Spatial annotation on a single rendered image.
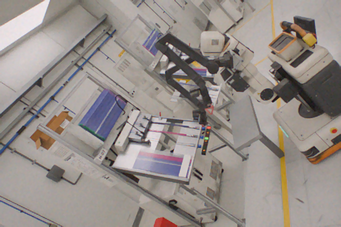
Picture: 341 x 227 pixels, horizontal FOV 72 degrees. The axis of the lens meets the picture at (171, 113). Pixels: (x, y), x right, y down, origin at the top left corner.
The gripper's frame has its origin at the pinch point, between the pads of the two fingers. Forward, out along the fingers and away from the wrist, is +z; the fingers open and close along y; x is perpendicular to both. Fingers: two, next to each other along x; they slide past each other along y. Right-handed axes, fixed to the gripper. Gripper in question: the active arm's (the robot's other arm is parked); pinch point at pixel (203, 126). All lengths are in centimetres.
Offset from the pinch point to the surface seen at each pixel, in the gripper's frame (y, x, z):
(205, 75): -89, -13, 4
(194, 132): 5.7, -7.5, 4.0
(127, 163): 53, -60, 4
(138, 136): 26, -58, -2
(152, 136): 18, -48, 4
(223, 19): -439, -30, 84
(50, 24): -170, -300, -21
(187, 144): 21.9, -11.3, 3.9
